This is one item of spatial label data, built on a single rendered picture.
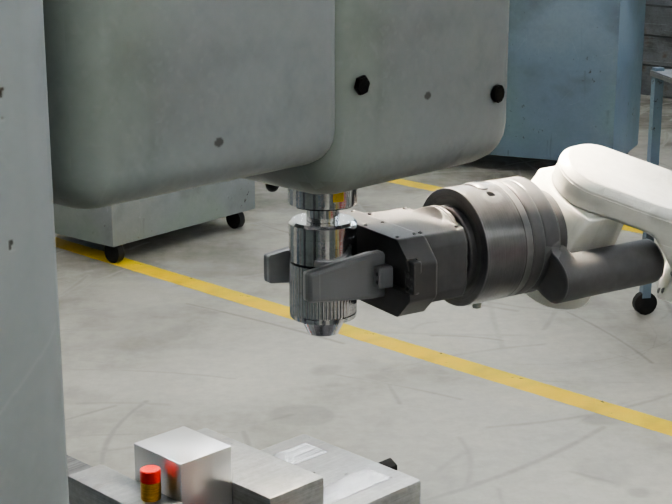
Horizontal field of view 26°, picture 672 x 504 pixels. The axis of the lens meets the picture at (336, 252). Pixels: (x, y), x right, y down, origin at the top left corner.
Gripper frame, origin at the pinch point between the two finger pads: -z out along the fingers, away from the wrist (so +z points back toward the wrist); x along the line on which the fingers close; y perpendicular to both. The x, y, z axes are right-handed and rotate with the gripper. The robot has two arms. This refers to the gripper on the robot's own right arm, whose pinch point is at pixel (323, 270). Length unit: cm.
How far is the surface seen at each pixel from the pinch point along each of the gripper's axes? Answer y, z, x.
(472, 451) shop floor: 125, 165, -199
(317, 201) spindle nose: -5.5, -1.5, 1.8
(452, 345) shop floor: 125, 212, -270
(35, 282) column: -12.5, -32.0, 31.8
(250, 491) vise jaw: 20.8, -0.4, -11.0
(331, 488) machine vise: 24.7, 9.7, -15.1
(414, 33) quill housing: -17.4, 0.5, 10.3
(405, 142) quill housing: -10.8, -0.3, 10.4
